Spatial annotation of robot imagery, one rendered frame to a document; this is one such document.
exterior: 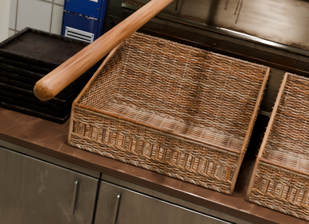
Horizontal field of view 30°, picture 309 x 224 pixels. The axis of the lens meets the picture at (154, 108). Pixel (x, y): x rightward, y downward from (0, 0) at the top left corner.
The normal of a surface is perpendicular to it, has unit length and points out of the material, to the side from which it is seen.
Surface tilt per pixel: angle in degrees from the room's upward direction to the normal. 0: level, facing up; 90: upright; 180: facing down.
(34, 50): 0
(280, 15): 70
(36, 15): 90
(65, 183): 90
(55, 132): 0
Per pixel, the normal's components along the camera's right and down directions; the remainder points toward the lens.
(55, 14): -0.30, 0.36
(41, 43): 0.18, -0.89
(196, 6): -0.22, 0.04
